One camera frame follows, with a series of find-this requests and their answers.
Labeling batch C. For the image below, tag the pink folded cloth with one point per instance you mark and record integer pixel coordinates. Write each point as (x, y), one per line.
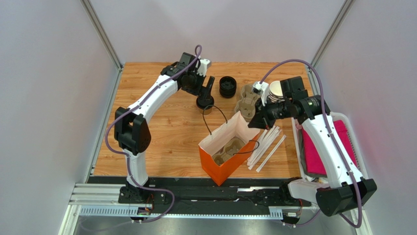
(310, 158)

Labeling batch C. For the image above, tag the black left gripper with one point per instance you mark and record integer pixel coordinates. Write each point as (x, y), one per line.
(200, 90)

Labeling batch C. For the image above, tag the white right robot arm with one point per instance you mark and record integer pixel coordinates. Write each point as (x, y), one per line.
(347, 187)

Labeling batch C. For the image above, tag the white wrapped straw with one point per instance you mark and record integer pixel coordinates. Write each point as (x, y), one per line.
(271, 153)
(265, 143)
(265, 150)
(264, 139)

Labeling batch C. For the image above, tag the black cup lid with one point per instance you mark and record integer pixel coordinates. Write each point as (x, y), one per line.
(202, 102)

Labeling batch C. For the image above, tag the stack of paper cups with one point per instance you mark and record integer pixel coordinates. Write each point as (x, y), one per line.
(275, 92)

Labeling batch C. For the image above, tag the white plastic basket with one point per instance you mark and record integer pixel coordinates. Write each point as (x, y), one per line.
(355, 156)

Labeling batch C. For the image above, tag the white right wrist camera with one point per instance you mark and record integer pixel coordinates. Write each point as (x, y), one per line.
(261, 89)

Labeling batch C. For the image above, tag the brown paper cup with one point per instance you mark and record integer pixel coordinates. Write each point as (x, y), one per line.
(206, 111)

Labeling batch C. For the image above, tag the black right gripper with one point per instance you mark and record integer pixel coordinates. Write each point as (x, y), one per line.
(261, 113)

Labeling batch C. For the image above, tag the stack of black lids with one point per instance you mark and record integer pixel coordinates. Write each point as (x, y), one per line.
(227, 87)

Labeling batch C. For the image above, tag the orange paper bag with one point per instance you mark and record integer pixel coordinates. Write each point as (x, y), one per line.
(236, 126)

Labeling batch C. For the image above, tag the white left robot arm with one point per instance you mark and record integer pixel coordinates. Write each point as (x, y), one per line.
(131, 129)

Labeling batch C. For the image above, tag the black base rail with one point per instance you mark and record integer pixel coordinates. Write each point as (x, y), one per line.
(202, 196)

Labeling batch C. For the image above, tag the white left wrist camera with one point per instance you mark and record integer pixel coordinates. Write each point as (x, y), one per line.
(203, 66)

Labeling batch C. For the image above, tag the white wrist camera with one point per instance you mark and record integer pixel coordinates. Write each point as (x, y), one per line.
(203, 66)
(261, 89)

